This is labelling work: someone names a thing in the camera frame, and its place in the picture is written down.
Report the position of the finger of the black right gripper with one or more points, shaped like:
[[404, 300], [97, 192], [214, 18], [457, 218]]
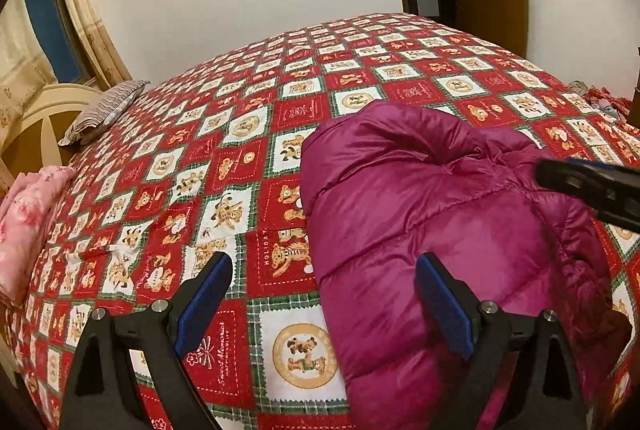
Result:
[[612, 191]]

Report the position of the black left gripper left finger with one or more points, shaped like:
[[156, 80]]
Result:
[[167, 330]]

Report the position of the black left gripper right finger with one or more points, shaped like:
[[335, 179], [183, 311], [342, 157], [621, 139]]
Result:
[[477, 330]]

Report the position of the magenta down jacket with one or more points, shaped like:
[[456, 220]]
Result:
[[393, 181]]

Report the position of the pile of mixed clothes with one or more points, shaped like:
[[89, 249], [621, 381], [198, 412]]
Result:
[[601, 99]]

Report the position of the brown wooden dresser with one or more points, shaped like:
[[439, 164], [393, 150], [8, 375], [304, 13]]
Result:
[[633, 117]]

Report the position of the pink floral pillow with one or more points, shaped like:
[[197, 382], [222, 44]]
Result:
[[26, 214]]

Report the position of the red teddy bear blanket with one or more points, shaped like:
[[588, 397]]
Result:
[[209, 161]]

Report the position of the cream wooden headboard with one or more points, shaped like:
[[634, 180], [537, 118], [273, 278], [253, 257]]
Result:
[[33, 141]]

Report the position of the grey striped pillow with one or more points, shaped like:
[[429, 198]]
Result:
[[100, 116]]

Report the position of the blue window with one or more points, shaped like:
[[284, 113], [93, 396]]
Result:
[[52, 37]]

